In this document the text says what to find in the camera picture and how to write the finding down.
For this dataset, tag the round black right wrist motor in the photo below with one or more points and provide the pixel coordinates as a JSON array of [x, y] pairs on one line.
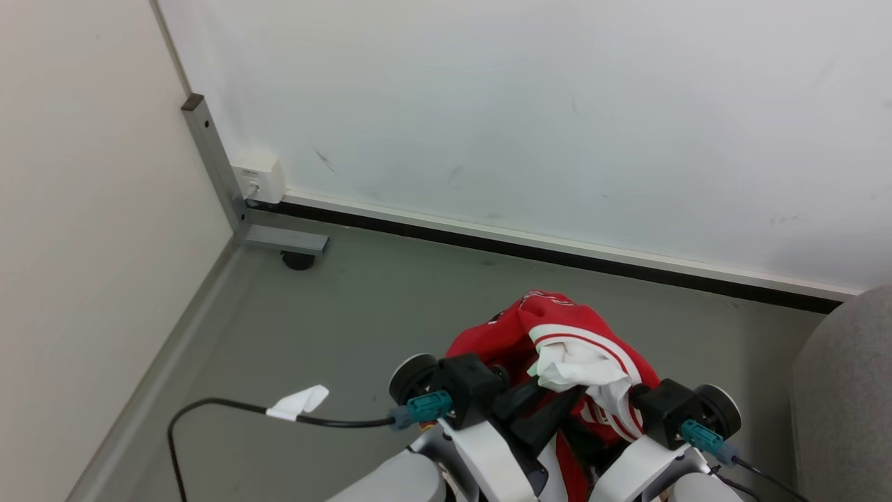
[[721, 411]]

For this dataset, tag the black round frame foot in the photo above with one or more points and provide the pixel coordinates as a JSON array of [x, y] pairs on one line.
[[298, 261]]

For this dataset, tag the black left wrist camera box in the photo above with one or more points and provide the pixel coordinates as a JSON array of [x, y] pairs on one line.
[[468, 387]]

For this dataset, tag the round black left wrist motor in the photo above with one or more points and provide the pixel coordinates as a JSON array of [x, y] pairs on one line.
[[412, 376]]

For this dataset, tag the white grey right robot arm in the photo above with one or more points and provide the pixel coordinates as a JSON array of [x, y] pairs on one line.
[[704, 488]]

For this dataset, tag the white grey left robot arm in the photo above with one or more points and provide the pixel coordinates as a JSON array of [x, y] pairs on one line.
[[390, 481]]

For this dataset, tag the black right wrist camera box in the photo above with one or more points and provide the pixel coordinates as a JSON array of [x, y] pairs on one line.
[[662, 411]]

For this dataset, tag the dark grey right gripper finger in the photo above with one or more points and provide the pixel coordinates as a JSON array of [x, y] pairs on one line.
[[601, 453]]

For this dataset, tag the grey fabric sofa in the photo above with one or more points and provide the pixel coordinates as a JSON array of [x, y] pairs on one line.
[[847, 397]]

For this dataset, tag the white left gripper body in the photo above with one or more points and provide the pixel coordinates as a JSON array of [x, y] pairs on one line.
[[488, 460]]

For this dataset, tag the white wall socket box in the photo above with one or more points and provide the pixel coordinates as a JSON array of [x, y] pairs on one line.
[[258, 174]]

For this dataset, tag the white black partition base rail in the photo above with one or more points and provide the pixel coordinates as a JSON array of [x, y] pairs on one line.
[[557, 251]]

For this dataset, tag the round black wrist motor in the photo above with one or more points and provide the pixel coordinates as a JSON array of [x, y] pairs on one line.
[[721, 411], [412, 376]]

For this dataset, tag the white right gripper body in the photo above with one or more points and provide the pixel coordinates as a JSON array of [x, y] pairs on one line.
[[637, 470]]

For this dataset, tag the red and white garment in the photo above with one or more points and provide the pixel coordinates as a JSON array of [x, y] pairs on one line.
[[512, 338]]

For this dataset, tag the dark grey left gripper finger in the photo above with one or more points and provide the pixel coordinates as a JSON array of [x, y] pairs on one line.
[[547, 422], [521, 401]]

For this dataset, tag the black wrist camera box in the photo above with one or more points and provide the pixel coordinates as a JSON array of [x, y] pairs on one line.
[[662, 411], [468, 387]]

